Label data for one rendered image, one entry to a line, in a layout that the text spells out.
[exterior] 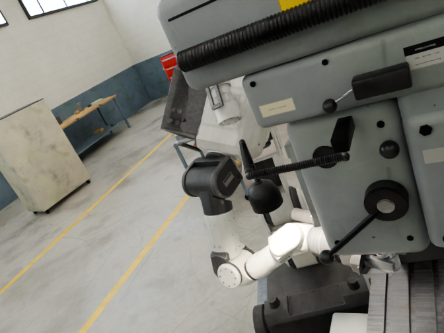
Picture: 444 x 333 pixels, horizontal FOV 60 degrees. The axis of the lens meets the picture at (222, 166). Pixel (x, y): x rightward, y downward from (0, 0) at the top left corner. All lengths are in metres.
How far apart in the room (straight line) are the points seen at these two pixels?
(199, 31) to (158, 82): 11.46
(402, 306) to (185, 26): 0.94
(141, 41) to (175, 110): 10.83
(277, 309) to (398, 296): 0.69
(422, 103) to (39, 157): 6.38
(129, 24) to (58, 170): 6.27
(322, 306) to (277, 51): 1.34
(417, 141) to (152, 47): 11.34
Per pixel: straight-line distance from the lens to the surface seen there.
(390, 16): 0.58
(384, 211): 0.70
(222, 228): 1.15
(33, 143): 6.73
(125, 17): 12.08
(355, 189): 0.72
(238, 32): 0.59
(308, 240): 1.01
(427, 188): 0.69
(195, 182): 1.14
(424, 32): 0.60
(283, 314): 1.80
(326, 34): 0.59
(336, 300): 1.79
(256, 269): 1.14
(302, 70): 0.62
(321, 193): 0.74
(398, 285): 1.29
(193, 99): 1.16
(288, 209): 1.59
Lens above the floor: 1.85
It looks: 22 degrees down
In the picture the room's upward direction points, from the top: 24 degrees counter-clockwise
